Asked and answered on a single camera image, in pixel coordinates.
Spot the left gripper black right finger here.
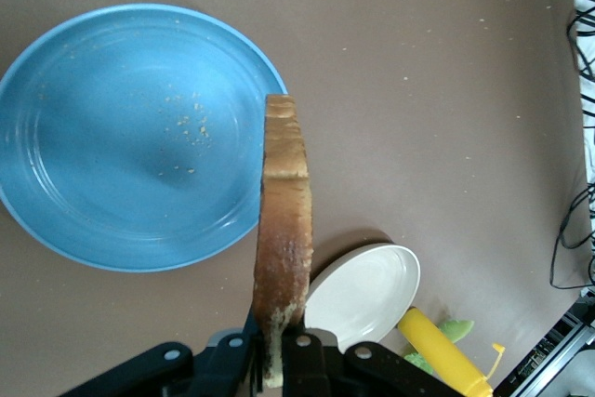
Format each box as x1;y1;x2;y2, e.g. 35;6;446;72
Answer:
280;327;474;397

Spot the yellow squeeze bottle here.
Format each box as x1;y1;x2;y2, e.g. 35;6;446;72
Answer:
398;306;507;397

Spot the aluminium table frame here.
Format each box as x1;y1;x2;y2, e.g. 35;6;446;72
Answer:
492;288;595;397

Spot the green lettuce leaf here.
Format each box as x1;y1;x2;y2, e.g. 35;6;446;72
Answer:
403;318;476;376

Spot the long looped black cable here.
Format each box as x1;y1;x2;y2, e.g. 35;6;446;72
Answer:
549;173;595;290

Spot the blue round plate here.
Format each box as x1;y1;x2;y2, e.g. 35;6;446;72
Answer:
0;4;289;273

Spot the brown bread slice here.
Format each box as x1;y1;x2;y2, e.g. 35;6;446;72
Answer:
253;93;313;391

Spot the beige round plate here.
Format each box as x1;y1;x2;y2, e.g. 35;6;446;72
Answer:
303;242;423;355

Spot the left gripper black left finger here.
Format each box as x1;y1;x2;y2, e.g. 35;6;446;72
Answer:
59;311;265;397

